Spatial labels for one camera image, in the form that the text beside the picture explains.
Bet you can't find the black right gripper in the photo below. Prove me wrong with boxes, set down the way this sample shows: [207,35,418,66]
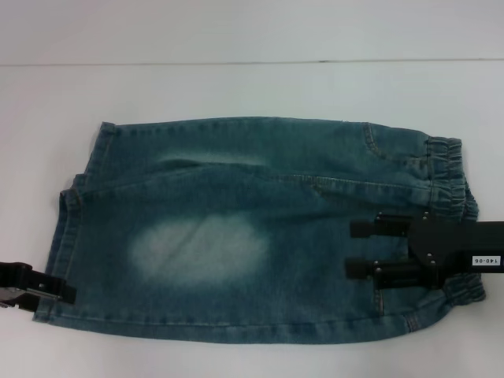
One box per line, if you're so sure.
[345,213,504,292]

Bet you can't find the blue denim shorts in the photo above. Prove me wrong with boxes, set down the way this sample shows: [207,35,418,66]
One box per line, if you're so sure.
[31,116,487,344]

